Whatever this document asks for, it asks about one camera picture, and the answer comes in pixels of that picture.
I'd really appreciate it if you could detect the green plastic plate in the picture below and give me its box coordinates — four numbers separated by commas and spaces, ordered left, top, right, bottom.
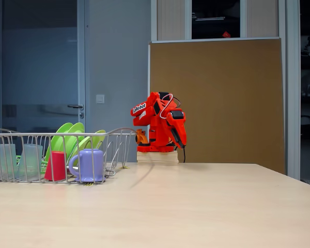
64, 122, 86, 159
71, 129, 107, 159
45, 122, 74, 161

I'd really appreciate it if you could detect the purple plastic mug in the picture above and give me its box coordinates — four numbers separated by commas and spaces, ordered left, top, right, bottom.
68, 149, 106, 183

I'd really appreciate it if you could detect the red plastic cup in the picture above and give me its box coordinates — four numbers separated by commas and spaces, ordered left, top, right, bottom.
43, 150, 67, 181

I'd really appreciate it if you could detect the green whisk metal handle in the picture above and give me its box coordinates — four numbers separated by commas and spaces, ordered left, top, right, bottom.
15, 154, 116, 179

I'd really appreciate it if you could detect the grey translucent plastic cup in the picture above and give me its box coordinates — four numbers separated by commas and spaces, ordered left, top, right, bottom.
0, 144, 18, 180
17, 144, 44, 181

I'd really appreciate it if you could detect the wooden base block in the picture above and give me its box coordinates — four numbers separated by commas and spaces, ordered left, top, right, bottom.
136, 151, 179, 166

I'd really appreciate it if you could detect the orange table clamp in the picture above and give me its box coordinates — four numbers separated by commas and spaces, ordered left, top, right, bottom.
134, 129, 150, 146

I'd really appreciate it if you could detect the brown cork board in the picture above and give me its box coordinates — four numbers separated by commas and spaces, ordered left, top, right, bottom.
148, 37, 286, 171

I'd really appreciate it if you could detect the spiral bound notebook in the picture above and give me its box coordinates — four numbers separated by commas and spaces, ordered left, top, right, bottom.
195, 16, 226, 22

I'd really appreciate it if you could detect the dark kettle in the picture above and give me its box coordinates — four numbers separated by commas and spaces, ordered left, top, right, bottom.
301, 115, 310, 135

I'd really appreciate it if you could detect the grey glass door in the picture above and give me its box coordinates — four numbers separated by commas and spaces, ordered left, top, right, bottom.
0, 0, 86, 135

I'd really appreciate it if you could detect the white gripper servo cable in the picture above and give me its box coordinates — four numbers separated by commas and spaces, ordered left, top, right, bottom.
159, 94, 174, 120

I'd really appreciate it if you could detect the metal wire dish rack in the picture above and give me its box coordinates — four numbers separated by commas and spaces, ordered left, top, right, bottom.
0, 127, 137, 184

